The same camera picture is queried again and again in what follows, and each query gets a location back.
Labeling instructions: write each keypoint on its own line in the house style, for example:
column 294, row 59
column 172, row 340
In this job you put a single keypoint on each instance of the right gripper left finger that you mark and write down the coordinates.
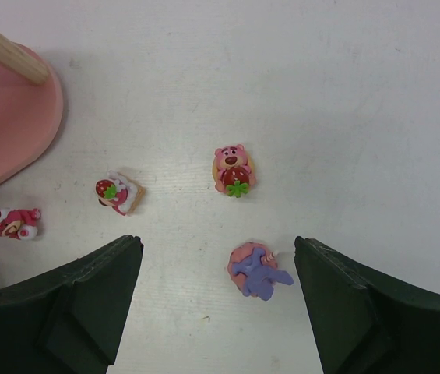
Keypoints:
column 70, row 319

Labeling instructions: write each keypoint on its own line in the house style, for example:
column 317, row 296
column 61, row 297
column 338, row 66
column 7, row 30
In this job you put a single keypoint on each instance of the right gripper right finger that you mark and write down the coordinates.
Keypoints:
column 363, row 320

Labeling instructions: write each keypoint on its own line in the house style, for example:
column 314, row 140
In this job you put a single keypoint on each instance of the purple bunny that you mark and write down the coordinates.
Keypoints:
column 253, row 268

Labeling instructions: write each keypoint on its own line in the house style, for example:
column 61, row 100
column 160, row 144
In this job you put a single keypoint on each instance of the pink three-tier wooden shelf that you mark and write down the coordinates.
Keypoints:
column 31, row 107

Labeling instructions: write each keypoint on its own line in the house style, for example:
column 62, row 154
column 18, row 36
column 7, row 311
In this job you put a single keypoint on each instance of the pink bear with strawberry hat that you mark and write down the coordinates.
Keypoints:
column 20, row 224

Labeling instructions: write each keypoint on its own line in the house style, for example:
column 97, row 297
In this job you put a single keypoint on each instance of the strawberry cake slice toy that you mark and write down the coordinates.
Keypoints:
column 119, row 192

